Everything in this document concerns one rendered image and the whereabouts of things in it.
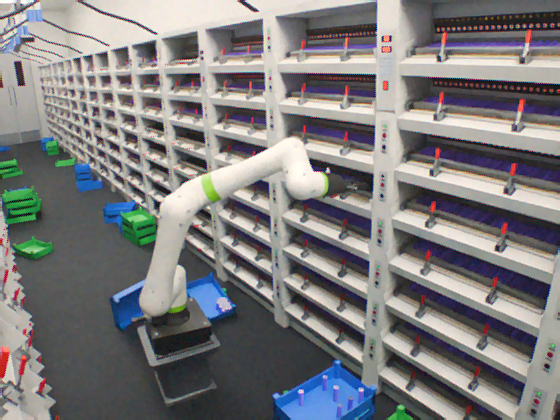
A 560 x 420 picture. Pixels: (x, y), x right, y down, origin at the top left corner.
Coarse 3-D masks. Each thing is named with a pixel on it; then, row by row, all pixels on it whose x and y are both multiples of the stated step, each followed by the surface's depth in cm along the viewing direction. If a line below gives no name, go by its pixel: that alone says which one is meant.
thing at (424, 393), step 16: (384, 368) 182; (400, 368) 179; (416, 368) 175; (400, 384) 173; (416, 384) 170; (432, 384) 166; (416, 400) 166; (432, 400) 162; (448, 400) 160; (464, 400) 156; (448, 416) 154; (464, 416) 149; (480, 416) 148; (496, 416) 147
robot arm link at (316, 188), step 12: (288, 168) 148; (300, 168) 146; (288, 180) 147; (300, 180) 145; (312, 180) 146; (324, 180) 151; (288, 192) 150; (300, 192) 145; (312, 192) 147; (324, 192) 152
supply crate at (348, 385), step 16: (336, 368) 152; (304, 384) 145; (320, 384) 151; (336, 384) 151; (352, 384) 149; (288, 400) 142; (304, 400) 144; (320, 400) 143; (368, 400) 137; (288, 416) 131; (304, 416) 137; (320, 416) 136; (336, 416) 136; (352, 416) 134
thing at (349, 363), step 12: (264, 300) 259; (300, 324) 234; (312, 336) 225; (324, 348) 218; (348, 360) 204; (360, 372) 198; (384, 384) 186; (396, 396) 181; (408, 408) 176; (420, 408) 170
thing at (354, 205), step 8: (320, 160) 208; (352, 168) 191; (280, 176) 209; (320, 200) 190; (328, 200) 185; (336, 200) 180; (344, 200) 176; (352, 200) 175; (360, 200) 173; (344, 208) 178; (352, 208) 174; (360, 208) 169; (368, 208) 166; (368, 216) 168
